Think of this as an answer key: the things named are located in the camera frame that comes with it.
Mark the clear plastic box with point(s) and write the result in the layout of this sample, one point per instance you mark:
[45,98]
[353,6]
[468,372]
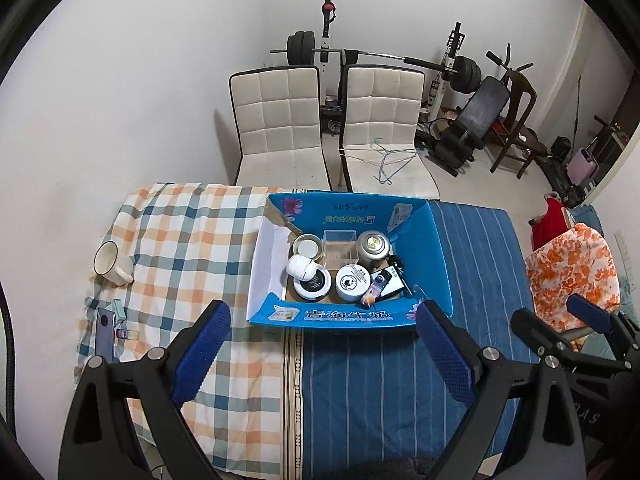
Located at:
[340,247]

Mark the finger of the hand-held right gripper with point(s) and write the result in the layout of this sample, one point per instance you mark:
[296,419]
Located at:
[592,312]
[535,332]

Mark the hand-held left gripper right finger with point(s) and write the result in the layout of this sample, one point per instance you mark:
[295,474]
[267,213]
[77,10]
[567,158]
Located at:
[445,355]

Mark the white mug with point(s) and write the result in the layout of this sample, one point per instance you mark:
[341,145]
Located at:
[112,265]

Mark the silver metal can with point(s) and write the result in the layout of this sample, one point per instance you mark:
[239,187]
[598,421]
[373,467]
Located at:
[374,250]

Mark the orange floral cloth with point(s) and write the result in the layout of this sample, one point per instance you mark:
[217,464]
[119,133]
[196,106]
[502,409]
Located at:
[570,270]

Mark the white round tin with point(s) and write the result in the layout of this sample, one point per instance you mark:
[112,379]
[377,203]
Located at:
[306,247]

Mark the white round jar black print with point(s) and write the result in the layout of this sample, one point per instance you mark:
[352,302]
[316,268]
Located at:
[352,282]

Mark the small black knob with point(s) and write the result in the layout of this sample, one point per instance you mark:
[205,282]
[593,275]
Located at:
[396,261]

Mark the plaid cloth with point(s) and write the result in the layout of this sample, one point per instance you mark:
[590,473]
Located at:
[190,240]

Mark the small colourful packet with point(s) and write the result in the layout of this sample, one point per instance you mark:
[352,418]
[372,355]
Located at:
[369,297]

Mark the white barbell rack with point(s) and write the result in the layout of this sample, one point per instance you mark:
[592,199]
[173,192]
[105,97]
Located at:
[326,35]

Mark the white padded chair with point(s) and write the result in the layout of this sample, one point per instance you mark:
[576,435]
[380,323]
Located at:
[382,120]
[277,130]

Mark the red cloth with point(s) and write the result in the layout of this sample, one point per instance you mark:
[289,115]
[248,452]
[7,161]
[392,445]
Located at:
[550,225]

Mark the round jar with black lid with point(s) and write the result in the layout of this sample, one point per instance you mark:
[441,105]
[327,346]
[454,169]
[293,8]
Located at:
[314,286]

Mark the small black device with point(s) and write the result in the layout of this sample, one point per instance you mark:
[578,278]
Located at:
[389,281]

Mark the blue denim cloth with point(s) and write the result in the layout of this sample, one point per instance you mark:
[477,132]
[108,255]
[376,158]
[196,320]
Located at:
[587,217]

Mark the blue striped sheet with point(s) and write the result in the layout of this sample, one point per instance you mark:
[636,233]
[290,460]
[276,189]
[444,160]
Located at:
[370,380]

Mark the smartphone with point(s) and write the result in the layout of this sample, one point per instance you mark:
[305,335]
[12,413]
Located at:
[106,332]

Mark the blue cardboard box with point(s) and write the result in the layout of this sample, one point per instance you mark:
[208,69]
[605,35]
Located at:
[425,255]

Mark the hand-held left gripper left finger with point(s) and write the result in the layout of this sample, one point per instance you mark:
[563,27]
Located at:
[200,355]

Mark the black weight bench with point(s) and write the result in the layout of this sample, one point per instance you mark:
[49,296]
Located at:
[475,115]

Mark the pink bin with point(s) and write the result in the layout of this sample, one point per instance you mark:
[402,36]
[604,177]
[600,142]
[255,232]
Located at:
[584,167]

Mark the brown wooden chair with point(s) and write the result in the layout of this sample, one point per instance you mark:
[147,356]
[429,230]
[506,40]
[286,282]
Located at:
[520,110]

